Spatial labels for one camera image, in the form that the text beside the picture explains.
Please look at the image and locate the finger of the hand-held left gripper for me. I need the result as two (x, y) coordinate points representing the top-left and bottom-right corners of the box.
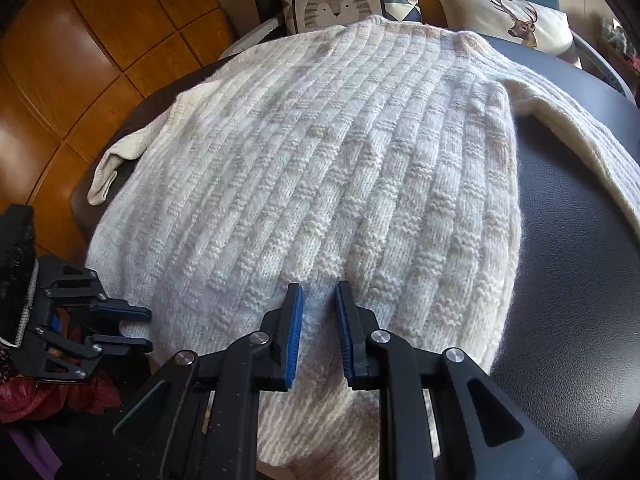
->
(15, 326), (154, 384)
(37, 256), (153, 324)

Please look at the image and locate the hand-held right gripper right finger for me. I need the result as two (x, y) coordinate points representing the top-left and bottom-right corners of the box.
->
(334, 280), (581, 480)

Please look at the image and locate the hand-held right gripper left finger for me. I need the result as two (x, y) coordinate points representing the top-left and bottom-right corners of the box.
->
(112, 282), (306, 480)

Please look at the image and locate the white knitted sweater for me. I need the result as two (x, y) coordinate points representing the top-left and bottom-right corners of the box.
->
(85, 15), (640, 476)

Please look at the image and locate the red cloth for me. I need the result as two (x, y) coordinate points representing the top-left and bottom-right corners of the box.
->
(0, 325), (121, 423)

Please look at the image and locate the purple cloth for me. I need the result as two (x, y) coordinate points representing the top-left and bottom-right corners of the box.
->
(7, 427), (63, 480)

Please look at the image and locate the wooden wardrobe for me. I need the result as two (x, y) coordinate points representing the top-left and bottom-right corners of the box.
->
(0, 0), (236, 261)

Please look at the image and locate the tiger print cushion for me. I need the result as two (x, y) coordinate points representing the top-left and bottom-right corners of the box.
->
(280, 0), (420, 36)

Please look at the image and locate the deer print cushion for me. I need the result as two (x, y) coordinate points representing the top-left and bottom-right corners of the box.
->
(432, 0), (573, 56)

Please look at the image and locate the cluttered side table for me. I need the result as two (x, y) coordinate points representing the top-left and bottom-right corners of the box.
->
(597, 15), (640, 96)

